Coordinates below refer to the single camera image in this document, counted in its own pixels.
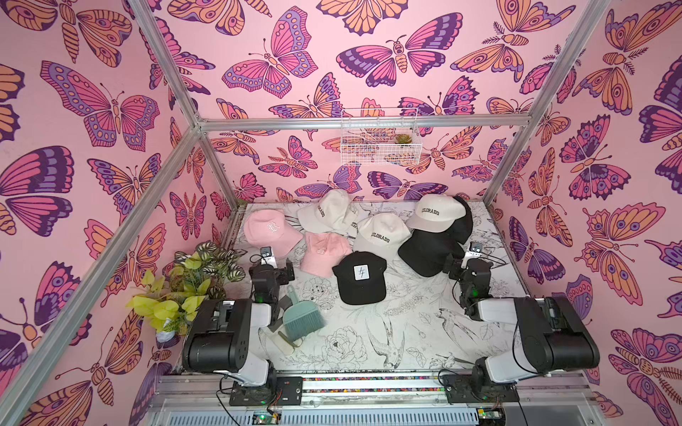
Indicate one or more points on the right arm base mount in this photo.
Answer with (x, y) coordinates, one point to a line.
(464, 389)

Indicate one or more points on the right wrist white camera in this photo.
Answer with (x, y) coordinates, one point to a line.
(475, 250)

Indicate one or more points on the white wire basket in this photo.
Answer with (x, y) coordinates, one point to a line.
(370, 140)

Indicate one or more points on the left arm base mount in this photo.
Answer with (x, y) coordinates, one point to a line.
(280, 391)

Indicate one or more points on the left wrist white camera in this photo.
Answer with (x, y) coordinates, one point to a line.
(267, 256)

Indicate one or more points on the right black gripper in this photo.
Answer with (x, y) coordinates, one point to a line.
(466, 268)

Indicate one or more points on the teal hand brush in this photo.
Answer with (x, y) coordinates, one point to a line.
(302, 318)

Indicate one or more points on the aluminium frame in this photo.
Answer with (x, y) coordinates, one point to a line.
(42, 361)

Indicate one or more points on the cream Colorado cap middle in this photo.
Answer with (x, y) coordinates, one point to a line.
(382, 235)

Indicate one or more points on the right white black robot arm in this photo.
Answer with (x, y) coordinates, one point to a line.
(548, 334)

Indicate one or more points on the black cap with white patch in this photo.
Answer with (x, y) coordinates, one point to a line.
(361, 278)

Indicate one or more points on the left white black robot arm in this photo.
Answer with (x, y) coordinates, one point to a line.
(219, 339)

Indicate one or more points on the potted green plant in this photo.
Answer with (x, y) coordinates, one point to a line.
(171, 301)

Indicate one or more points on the cream cap rear left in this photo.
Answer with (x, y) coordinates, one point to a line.
(334, 213)

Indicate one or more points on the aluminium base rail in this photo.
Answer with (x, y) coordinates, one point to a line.
(398, 398)

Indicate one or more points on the small succulent in basket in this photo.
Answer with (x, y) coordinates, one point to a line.
(403, 139)

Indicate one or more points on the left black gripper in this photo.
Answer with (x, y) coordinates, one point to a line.
(282, 277)

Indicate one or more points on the plain pink cap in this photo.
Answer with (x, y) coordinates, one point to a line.
(324, 252)

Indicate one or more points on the plain black cap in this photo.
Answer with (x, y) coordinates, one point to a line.
(426, 253)

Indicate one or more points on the wrist white camera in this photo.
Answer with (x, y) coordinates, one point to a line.
(267, 256)
(475, 250)

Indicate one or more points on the clear plastic dustpan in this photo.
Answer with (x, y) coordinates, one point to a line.
(275, 333)

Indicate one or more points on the pink cap with logo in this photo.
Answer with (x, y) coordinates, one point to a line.
(269, 228)

